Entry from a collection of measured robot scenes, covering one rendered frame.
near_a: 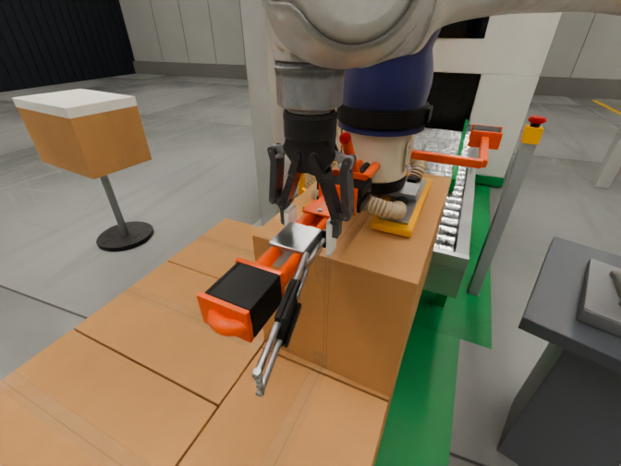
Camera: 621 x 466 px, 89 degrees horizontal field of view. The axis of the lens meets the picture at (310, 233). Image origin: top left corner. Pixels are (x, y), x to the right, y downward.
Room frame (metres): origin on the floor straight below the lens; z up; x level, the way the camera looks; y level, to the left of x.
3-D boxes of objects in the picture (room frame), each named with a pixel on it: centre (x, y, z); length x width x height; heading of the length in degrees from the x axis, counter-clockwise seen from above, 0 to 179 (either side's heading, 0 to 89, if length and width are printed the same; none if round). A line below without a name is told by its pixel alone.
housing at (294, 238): (0.42, 0.02, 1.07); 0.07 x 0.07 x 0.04; 64
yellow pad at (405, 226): (0.80, -0.27, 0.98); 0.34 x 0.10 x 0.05; 154
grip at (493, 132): (1.00, -0.55, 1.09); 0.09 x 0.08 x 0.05; 64
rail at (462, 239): (2.07, -1.10, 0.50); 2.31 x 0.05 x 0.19; 155
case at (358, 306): (0.83, -0.17, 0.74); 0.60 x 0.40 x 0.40; 153
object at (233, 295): (0.30, 0.09, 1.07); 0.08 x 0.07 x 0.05; 154
